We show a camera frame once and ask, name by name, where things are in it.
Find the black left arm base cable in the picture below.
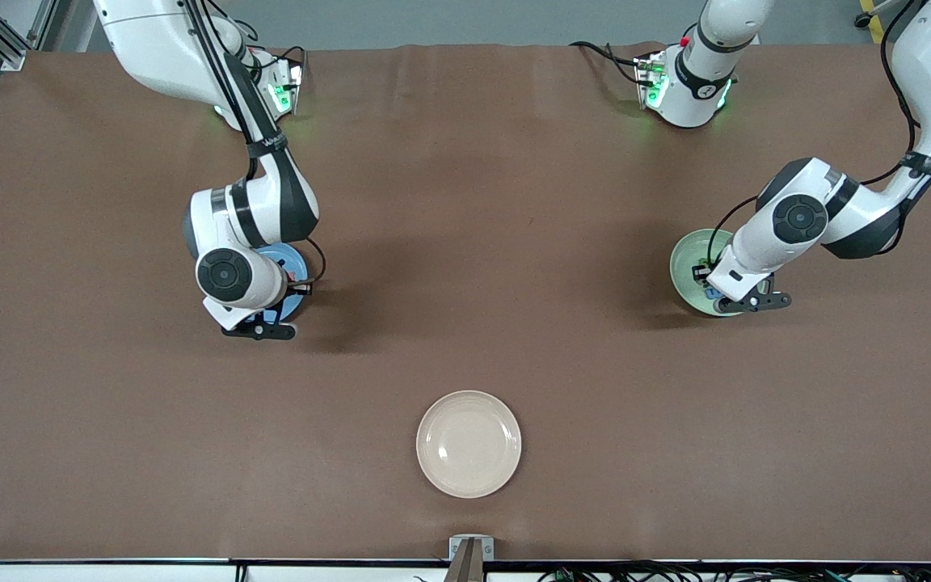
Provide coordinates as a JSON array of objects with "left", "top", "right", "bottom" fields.
[{"left": 569, "top": 40, "right": 646, "bottom": 86}]

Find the green plate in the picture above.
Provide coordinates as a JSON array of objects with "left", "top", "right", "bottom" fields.
[{"left": 669, "top": 228, "right": 739, "bottom": 318}]

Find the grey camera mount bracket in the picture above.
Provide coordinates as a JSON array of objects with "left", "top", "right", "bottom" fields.
[{"left": 448, "top": 533, "right": 495, "bottom": 582}]

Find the blue plate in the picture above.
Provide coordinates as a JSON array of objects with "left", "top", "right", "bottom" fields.
[{"left": 255, "top": 241, "right": 310, "bottom": 323}]

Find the beige plate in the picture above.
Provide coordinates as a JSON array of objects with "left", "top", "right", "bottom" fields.
[{"left": 415, "top": 390, "right": 523, "bottom": 500}]

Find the white table edge rail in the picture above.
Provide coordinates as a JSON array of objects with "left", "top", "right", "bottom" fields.
[{"left": 0, "top": 558, "right": 931, "bottom": 582}]

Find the brown table cover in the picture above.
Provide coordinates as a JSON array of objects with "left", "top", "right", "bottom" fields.
[{"left": 0, "top": 42, "right": 931, "bottom": 563}]

